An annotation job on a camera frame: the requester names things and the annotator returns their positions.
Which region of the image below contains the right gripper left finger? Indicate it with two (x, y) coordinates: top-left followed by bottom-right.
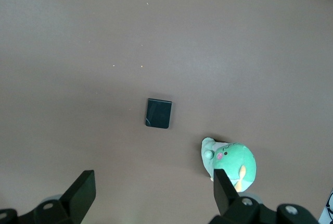
(0, 170), (96, 224)

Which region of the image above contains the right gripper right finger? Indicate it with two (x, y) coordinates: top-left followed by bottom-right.
(208, 168), (319, 224)

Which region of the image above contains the green dinosaur plush toy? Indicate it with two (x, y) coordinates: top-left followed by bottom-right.
(201, 137), (257, 193)

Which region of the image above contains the brown table cover mat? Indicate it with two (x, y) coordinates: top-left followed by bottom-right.
(0, 0), (333, 224)

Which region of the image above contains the thin black cable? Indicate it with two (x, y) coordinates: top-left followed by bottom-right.
(325, 190), (333, 210)

